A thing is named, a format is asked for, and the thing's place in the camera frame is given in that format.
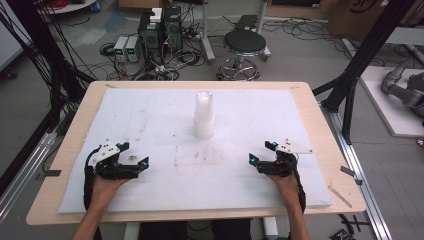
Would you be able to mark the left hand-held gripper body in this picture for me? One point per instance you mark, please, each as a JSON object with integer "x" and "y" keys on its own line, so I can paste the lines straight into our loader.
{"x": 115, "y": 171}

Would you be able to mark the blue tape roll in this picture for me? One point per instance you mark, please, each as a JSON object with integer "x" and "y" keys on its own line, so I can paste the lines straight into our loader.
{"x": 95, "y": 7}

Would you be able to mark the black round stool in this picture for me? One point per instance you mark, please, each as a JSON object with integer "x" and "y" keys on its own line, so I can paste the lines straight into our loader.
{"x": 244, "y": 41}

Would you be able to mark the person's left hand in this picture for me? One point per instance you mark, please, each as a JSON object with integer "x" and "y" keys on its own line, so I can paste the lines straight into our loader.
{"x": 103, "y": 193}

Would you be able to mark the grey metal stand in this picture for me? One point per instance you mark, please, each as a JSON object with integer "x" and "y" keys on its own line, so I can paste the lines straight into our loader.
{"x": 207, "y": 33}

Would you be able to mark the white foam mat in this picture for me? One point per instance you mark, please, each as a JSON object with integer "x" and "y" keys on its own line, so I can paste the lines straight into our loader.
{"x": 233, "y": 180}

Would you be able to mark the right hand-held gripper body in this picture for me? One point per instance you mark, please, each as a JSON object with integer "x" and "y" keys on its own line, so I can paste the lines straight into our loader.
{"x": 281, "y": 166}

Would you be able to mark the white board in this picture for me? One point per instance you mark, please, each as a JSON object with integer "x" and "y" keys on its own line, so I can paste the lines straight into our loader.
{"x": 390, "y": 113}

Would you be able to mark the aluminium rail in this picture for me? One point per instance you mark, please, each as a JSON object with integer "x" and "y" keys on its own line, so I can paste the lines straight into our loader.
{"x": 23, "y": 180}
{"x": 360, "y": 173}

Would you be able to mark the grey tape strip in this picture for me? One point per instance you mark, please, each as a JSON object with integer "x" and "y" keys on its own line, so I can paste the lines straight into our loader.
{"x": 347, "y": 171}

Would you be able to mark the black metal frame stand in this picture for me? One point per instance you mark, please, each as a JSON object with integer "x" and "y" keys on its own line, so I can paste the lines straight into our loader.
{"x": 363, "y": 53}
{"x": 50, "y": 56}

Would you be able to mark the cardboard box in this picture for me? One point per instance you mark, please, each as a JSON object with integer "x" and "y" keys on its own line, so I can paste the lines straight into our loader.
{"x": 356, "y": 16}

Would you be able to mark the person's right hand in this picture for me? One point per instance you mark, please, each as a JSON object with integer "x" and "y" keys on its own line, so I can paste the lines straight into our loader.
{"x": 289, "y": 191}

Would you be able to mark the stack of clear plastic cups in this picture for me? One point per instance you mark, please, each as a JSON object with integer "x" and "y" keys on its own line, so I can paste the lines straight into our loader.
{"x": 203, "y": 115}

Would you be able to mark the black tape strip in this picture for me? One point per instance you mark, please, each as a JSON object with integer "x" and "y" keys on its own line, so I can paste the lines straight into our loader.
{"x": 53, "y": 173}

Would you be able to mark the grey bench power supply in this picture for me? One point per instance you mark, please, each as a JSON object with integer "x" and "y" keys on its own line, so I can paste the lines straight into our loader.
{"x": 120, "y": 49}
{"x": 132, "y": 49}

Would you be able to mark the person's dark trousers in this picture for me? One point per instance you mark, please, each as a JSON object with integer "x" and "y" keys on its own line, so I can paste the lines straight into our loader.
{"x": 196, "y": 231}

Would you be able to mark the black computer tower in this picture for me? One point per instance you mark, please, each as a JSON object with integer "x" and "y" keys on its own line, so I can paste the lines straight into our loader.
{"x": 150, "y": 35}
{"x": 172, "y": 28}

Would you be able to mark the white table leg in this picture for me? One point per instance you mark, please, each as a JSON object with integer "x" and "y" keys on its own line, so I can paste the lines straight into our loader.
{"x": 131, "y": 231}
{"x": 270, "y": 229}

